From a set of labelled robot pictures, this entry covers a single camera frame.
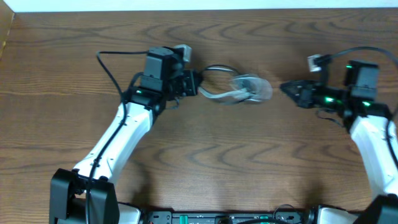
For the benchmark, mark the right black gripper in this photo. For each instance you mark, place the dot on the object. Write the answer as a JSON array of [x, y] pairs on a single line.
[[305, 91]]

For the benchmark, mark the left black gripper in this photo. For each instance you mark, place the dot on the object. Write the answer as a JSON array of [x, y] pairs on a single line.
[[194, 83]]

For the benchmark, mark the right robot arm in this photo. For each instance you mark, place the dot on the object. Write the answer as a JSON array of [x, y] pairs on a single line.
[[370, 126]]

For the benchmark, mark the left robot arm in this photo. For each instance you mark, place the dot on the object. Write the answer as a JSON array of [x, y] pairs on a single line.
[[87, 194]]

